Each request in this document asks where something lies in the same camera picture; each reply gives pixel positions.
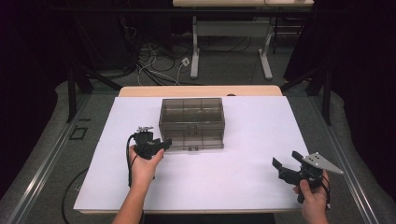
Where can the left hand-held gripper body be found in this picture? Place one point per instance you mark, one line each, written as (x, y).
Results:
(144, 144)

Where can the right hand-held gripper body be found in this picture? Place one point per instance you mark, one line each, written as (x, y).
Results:
(317, 161)

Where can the transparent grey drawer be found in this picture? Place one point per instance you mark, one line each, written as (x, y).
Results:
(174, 126)
(180, 133)
(205, 145)

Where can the transparent grey drawer box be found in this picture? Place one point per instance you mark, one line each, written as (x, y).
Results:
(191, 112)

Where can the person's left hand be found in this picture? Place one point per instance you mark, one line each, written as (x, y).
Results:
(141, 172)

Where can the person's right hand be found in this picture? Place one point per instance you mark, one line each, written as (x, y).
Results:
(314, 200)

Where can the white paper sheet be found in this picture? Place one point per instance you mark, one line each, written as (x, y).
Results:
(243, 174)

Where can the black metal stand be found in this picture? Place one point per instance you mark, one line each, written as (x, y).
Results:
(71, 93)
(326, 99)

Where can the white power plug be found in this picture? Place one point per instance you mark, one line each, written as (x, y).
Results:
(185, 61)

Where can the dark curtain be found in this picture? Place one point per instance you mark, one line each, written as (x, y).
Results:
(367, 77)
(21, 93)

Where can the white-legged desk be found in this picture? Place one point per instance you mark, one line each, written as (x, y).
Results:
(195, 46)

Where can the aluminium rail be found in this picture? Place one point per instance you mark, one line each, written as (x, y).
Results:
(345, 168)
(46, 161)

